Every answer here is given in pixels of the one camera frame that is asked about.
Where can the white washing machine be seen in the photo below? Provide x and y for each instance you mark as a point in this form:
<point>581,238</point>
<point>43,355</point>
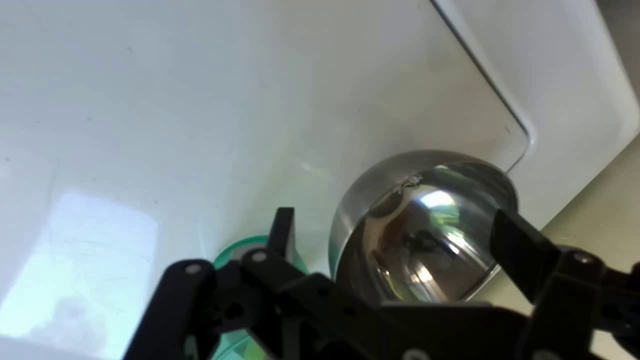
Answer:
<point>573,86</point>

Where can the green translucent plastic cup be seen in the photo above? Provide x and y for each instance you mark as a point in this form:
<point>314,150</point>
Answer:
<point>230,252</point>

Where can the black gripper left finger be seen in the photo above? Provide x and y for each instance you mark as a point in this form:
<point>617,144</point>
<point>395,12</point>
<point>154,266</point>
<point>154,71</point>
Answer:
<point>221,306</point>

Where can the silver metal bowl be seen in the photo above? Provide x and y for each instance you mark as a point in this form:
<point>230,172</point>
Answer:
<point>412,227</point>

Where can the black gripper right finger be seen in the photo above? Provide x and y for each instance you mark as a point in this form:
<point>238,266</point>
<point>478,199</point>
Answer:
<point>573,301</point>

